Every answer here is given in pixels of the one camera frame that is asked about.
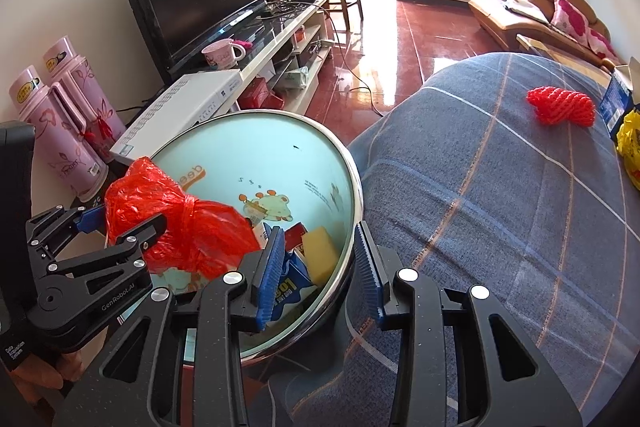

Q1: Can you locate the pink mug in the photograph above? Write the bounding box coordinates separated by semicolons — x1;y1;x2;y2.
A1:
201;38;247;70

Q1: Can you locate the person's left hand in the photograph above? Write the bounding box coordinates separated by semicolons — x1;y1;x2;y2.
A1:
10;349;83;403

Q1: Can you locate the blue plaid tablecloth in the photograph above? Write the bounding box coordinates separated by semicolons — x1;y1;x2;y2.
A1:
270;52;640;427

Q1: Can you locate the red plastic bag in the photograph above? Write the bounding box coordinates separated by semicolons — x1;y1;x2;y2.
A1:
104;157;261;280

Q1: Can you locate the white television stand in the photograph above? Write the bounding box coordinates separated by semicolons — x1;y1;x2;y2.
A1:
165;0;335;118

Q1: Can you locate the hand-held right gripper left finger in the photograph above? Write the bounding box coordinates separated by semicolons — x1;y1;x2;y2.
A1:
52;227;287;427

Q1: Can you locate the yellow sponge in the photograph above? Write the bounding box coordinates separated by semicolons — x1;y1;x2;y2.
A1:
301;227;341;285

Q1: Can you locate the black floor cable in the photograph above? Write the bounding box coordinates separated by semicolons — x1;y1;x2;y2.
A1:
325;7;386;115

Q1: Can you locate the red box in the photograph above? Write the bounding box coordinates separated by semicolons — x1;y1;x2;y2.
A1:
239;77;283;108

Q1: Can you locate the pink floral thermos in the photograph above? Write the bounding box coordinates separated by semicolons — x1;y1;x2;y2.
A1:
41;36;126;148
8;66;108;202

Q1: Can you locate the red foam fruit net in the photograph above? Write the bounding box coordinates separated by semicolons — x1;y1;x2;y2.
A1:
526;86;597;126

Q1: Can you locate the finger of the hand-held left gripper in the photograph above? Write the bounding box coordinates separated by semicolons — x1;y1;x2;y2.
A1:
47;213;168;323
25;204;108;260

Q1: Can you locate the brown leather chaise sofa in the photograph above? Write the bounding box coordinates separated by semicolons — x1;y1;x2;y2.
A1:
469;0;623;72

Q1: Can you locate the light blue metal bin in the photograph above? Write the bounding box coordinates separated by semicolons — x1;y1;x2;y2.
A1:
107;108;366;367

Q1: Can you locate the yellow plastic wrapper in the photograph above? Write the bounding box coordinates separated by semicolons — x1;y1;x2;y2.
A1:
616;109;640;192

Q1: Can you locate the pink flowered pillow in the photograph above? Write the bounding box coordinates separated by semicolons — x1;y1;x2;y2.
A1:
585;24;618;60
550;0;591;38

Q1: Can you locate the white cloth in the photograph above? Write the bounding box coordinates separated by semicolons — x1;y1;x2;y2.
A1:
505;0;551;24

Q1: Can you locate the white tissue pack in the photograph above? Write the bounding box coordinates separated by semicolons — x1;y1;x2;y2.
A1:
272;64;321;90

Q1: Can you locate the glass coffee table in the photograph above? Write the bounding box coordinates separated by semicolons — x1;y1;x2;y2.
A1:
515;34;613;82

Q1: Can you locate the tangle of black cables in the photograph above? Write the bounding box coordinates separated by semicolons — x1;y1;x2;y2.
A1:
260;1;321;20

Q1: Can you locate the white media player box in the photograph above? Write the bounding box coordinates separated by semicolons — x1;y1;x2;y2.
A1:
110;69;243;160

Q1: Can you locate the blue milk carton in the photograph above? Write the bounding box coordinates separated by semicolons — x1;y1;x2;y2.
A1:
600;57;640;140

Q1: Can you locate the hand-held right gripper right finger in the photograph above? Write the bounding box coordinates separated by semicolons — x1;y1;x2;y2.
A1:
354;221;583;427

